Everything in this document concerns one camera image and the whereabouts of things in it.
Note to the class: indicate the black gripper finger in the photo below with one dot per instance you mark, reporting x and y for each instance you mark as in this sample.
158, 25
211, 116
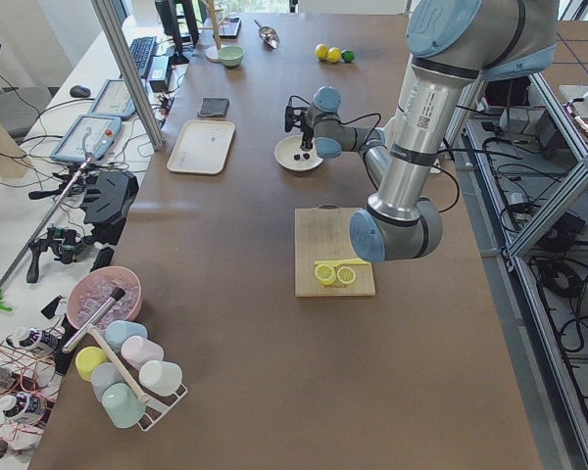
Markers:
307, 143

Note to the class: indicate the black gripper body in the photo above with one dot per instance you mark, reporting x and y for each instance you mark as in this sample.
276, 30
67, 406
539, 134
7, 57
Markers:
307, 130

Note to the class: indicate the cream rabbit tray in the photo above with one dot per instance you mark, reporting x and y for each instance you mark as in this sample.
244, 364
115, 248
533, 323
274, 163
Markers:
201, 147

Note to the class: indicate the cream round plate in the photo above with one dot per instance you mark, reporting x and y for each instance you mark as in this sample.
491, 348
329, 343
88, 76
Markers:
289, 154

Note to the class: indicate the green lime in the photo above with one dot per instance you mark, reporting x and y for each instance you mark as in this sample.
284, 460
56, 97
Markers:
348, 56

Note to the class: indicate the grey folded cloth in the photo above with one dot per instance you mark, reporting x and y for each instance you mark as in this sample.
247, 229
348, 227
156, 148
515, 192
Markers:
212, 107

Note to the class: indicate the steel scoop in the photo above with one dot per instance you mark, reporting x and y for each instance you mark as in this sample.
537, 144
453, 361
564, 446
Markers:
268, 34

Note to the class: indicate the green bowl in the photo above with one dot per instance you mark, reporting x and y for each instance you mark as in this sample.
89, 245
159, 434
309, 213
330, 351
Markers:
231, 56

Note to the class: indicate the wooden glass stand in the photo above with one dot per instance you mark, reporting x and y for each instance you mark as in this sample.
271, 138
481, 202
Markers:
213, 52

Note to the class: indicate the wooden cutting board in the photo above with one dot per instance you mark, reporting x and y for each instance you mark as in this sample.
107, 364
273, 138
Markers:
323, 233

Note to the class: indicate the yellow plastic knife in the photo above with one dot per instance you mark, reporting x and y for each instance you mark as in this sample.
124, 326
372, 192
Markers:
340, 262

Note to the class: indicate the lemon slice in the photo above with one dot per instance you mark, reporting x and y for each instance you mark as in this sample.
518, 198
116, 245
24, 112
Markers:
346, 275
325, 274

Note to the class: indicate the black keyboard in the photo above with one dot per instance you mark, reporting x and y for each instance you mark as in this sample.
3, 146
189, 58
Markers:
142, 50

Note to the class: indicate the blue teach pendant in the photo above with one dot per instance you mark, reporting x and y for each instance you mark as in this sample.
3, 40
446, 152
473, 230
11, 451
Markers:
90, 135
113, 100

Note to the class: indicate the black computer mouse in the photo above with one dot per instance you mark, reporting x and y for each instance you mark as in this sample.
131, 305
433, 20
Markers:
80, 91

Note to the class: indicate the pink bowl with ice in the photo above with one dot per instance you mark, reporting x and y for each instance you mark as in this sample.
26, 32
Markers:
97, 287

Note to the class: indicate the light blue cup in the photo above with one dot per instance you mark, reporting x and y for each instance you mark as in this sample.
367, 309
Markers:
119, 331

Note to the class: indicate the pink cup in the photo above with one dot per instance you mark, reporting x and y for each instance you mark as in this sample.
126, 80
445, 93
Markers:
137, 350

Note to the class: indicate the white cup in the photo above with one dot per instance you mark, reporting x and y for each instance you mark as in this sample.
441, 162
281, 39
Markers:
160, 377

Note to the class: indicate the yellow cup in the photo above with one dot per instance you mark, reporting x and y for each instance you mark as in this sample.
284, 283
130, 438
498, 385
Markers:
87, 360

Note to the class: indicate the grey cup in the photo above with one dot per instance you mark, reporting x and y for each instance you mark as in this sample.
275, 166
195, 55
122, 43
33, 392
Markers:
103, 377

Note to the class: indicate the steel muddler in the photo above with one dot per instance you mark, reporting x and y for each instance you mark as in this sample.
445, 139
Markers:
117, 294

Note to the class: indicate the mint green cup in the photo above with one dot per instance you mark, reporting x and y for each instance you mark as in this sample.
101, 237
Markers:
122, 405

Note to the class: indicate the reacher grabber tool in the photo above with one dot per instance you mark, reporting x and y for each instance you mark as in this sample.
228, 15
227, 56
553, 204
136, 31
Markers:
88, 158

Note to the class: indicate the black plastic bracket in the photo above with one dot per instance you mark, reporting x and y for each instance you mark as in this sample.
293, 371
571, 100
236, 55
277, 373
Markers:
106, 203

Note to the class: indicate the aluminium frame post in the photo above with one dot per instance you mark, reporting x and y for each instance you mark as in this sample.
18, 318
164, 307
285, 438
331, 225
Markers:
112, 28

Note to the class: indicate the white wire cup rack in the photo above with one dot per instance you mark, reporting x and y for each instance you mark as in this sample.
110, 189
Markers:
157, 408

